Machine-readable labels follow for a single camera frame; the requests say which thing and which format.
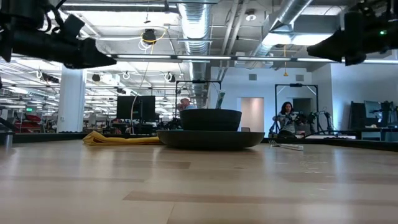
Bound person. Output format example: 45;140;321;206
177;97;198;111
272;101;300;135

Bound black monitor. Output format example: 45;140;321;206
116;95;156;123

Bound yellow hanging pendant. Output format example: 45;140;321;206
282;44;289;77

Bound tilted white green panel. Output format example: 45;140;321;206
215;90;227;110

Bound red storage bins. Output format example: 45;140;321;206
13;113;43;134

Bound overhead light bar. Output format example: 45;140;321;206
105;54;398;64

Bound white hanging cable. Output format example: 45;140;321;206
129;60;150;127

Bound dark grey bowl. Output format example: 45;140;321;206
179;108;243;132

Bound black table edge rail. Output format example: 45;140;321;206
0;131;398;152

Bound white building pillar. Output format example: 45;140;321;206
57;64;88;134

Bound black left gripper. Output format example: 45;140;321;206
0;14;118;70

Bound silver fork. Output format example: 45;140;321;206
268;139;305;152

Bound black background robot arms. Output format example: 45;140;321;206
292;109;334;135

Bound silver ceiling duct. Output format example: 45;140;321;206
248;0;315;60
177;0;216;108

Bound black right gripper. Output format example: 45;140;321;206
307;11;398;67

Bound dark grey plate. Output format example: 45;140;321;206
156;129;266;151

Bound yellow cloth napkin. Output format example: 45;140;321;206
82;130;164;146

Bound grey metal post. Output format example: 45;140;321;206
0;130;14;147

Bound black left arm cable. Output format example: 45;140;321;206
43;0;68;34

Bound black background monitors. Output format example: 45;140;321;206
349;100;395;128

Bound black ceiling cable reel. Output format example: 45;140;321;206
142;28;157;45

